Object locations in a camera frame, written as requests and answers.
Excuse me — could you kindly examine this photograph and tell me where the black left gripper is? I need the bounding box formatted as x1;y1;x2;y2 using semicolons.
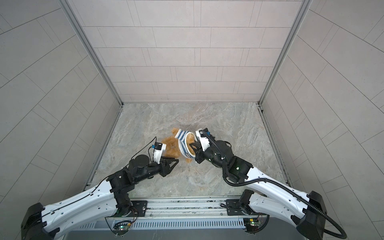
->
132;157;180;185

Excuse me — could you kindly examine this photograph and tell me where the brown plush teddy bear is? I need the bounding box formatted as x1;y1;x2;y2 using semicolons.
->
161;128;195;159

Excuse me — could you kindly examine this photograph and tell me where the blue white striped knit sweater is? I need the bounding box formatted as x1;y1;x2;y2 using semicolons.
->
175;129;197;159

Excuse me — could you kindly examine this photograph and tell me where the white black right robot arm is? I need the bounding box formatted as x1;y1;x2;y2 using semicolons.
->
189;138;329;240

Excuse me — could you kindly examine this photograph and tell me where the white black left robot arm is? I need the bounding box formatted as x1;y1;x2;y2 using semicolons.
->
21;155;179;240

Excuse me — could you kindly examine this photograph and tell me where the left green circuit board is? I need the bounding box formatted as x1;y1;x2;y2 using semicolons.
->
113;220;133;236

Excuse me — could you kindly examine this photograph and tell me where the green circuit board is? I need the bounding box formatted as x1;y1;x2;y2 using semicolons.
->
243;219;261;234
113;220;133;236

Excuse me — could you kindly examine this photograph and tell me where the right green circuit board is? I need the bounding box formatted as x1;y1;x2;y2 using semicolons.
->
243;219;261;234

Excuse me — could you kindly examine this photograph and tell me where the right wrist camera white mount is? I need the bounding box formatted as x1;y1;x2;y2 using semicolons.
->
196;128;210;152

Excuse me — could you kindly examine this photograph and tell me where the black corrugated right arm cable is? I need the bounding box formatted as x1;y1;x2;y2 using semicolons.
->
202;130;348;240

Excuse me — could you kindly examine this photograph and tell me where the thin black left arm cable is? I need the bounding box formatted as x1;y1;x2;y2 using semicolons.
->
41;136;158;220

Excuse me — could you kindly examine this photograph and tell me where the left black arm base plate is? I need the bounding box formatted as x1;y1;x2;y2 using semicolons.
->
127;200;148;218

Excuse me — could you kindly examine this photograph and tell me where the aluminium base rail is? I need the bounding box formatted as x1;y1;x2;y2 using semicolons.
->
63;196;303;240

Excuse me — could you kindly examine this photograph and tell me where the right aluminium corner post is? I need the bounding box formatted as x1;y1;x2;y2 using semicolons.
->
257;0;313;105

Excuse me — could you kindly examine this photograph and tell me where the aluminium corner post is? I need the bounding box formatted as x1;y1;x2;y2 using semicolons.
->
257;0;313;105
59;0;124;106

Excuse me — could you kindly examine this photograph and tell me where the left aluminium corner post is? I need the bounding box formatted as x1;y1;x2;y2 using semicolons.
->
59;0;124;106

